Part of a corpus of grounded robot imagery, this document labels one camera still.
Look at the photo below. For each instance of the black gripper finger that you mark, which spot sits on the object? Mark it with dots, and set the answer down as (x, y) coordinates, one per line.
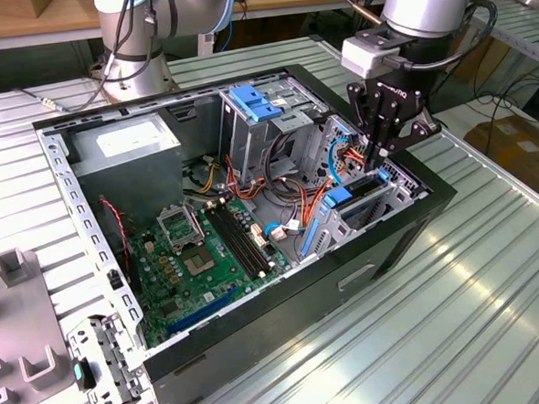
(414, 131)
(364, 109)

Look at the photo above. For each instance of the grey metal disk bay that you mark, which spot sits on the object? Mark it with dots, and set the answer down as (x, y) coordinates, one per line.
(404, 194)

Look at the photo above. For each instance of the large brown cardboard box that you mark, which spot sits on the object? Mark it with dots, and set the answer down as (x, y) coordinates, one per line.
(518, 150)

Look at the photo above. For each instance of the blue plastic drive latch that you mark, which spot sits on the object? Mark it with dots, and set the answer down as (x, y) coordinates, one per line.
(254, 104)

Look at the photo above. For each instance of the grey metal drive cage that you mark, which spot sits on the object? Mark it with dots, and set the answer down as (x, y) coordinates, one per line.
(247, 144)

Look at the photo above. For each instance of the metal slat side table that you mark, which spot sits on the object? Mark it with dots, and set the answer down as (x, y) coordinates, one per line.
(515, 22)

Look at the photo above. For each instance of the black RAM slot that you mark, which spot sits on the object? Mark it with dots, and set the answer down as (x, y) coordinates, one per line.
(237, 240)
(248, 240)
(232, 241)
(243, 240)

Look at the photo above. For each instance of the brown square mounting plate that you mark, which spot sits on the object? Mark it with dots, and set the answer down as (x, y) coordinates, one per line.
(173, 84)

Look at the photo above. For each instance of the CPU socket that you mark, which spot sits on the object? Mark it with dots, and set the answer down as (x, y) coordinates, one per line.
(199, 263)

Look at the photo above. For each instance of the green motherboard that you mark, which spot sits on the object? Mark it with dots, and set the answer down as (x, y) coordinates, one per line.
(210, 285)

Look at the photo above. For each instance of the black PC case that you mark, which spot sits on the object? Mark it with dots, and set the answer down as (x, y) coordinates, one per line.
(282, 329)

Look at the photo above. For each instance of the grey power supply unit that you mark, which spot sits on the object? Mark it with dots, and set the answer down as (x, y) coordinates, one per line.
(130, 174)

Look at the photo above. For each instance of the blue expansion slot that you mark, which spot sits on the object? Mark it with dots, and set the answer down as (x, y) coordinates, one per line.
(198, 314)

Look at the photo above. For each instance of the black case fan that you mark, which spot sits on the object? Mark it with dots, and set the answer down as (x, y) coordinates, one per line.
(114, 239)

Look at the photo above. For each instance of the black latch teal tab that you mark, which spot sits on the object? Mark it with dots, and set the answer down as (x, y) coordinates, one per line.
(77, 373)

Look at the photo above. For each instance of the grey parts rack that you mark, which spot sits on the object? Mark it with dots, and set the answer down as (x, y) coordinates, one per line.
(25, 317)

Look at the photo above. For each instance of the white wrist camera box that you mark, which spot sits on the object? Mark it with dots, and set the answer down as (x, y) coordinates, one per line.
(363, 56)

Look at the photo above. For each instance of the metal card retainer bracket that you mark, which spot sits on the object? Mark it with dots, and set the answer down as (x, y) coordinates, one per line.
(107, 354)

